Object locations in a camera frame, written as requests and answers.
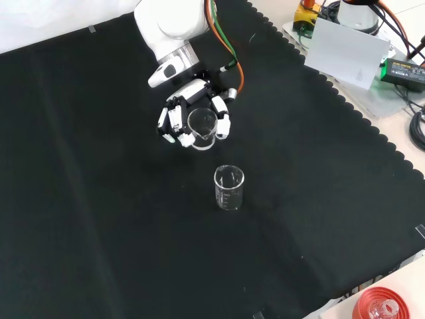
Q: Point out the grey metal base plate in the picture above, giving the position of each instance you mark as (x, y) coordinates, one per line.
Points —
(385, 101)

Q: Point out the yellow stop button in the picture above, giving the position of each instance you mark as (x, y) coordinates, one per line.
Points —
(303, 16)

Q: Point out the small clear glass beaker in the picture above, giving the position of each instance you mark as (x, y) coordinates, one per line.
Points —
(202, 139)

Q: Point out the black power adapter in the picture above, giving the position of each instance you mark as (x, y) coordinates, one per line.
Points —
(403, 71)

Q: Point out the tall clear glass beaker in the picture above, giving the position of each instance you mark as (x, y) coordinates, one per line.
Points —
(229, 199)

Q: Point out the white wrist camera shell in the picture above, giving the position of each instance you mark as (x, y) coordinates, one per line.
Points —
(164, 71)

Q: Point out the clear glass flask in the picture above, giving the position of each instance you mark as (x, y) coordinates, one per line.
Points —
(385, 309)

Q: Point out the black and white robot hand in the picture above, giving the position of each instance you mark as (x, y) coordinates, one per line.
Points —
(194, 89)

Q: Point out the pale board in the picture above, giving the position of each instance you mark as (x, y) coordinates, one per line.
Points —
(345, 53)

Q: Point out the black bench cloth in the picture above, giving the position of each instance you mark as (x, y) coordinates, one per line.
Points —
(133, 216)

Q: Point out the red round lid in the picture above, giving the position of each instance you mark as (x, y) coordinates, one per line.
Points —
(363, 305)

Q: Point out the grey tape strip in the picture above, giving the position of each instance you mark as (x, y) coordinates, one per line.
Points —
(420, 232)
(92, 29)
(259, 315)

